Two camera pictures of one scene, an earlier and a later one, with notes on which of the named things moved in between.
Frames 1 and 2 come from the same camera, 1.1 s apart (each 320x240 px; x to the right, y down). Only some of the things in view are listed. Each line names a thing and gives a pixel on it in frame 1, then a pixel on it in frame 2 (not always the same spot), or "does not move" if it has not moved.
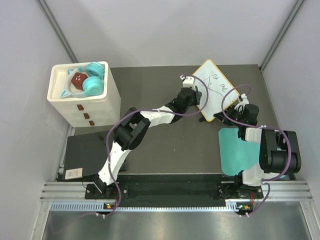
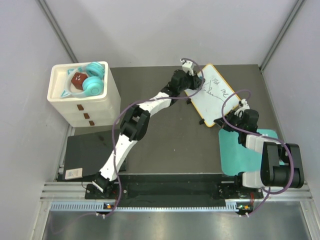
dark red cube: (78, 79) does not move
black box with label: (86, 154) does not move
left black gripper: (196, 96) to (196, 82)
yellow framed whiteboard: (217, 93) does not move
